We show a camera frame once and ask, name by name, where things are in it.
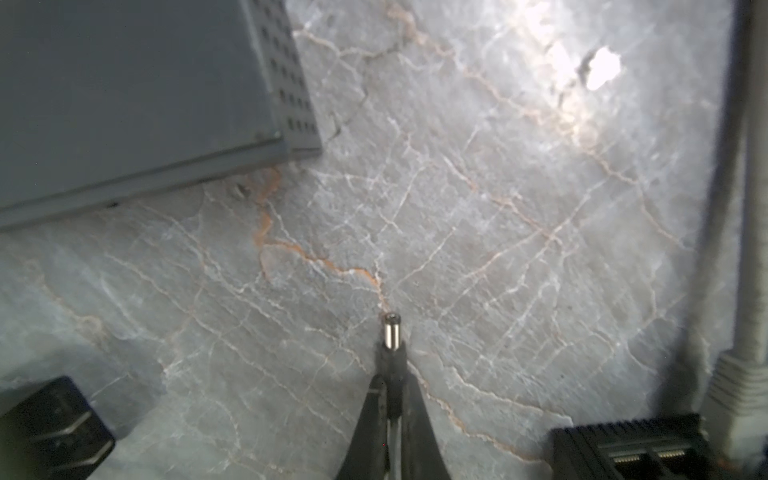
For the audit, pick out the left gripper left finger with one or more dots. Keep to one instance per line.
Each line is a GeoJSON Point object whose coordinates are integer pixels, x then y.
{"type": "Point", "coordinates": [367, 455]}

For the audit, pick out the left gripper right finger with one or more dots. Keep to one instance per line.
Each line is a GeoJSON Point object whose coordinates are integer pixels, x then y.
{"type": "Point", "coordinates": [421, 458]}

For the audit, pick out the black power adapter with cable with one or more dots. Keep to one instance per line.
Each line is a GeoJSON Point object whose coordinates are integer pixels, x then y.
{"type": "Point", "coordinates": [391, 363]}

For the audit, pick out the black ribbed network switch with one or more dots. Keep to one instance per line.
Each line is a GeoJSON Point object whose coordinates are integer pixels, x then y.
{"type": "Point", "coordinates": [670, 447]}

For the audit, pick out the black power adapter with plug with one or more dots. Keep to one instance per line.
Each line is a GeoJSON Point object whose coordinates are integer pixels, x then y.
{"type": "Point", "coordinates": [50, 431]}

